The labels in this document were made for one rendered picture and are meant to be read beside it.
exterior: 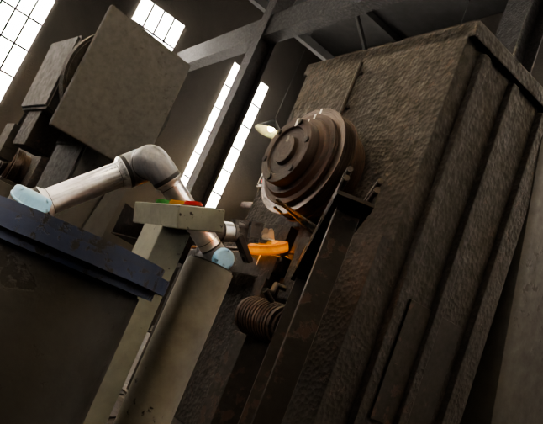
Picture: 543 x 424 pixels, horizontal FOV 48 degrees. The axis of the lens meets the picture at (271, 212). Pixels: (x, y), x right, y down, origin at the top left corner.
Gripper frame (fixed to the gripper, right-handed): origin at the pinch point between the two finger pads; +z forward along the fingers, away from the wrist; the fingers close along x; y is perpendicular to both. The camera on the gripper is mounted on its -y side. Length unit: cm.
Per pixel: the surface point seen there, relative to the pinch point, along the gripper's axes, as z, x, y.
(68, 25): 173, 998, 350
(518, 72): 68, -52, 76
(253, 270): -7.9, 0.5, -11.2
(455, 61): 37, -47, 73
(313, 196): 2.7, -16.9, 18.8
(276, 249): -3.4, -6.3, -2.2
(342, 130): 11.4, -18.8, 44.8
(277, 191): -0.7, 0.9, 20.0
